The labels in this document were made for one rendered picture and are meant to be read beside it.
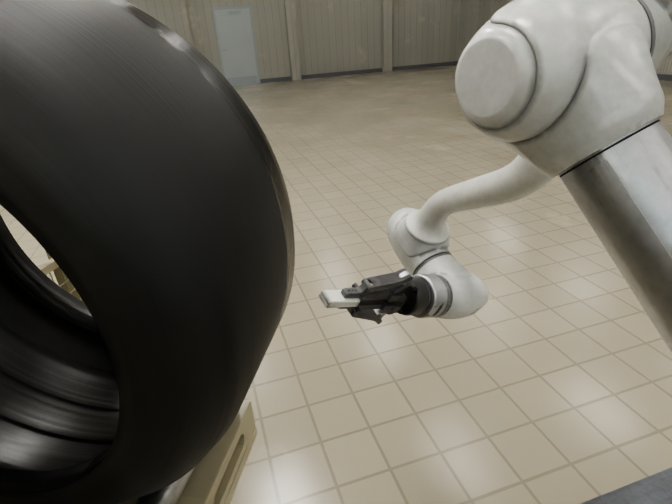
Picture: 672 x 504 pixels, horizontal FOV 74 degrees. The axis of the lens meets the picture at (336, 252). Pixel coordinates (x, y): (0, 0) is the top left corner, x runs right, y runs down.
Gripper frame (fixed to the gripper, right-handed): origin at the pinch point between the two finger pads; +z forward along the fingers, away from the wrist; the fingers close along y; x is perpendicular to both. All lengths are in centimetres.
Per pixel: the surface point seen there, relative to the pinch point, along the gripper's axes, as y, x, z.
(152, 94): -28.3, -3.9, 39.0
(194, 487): 19.9, -15.6, 24.5
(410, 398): 80, 19, -98
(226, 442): 19.1, -10.9, 18.3
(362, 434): 89, 14, -72
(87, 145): -25, -9, 44
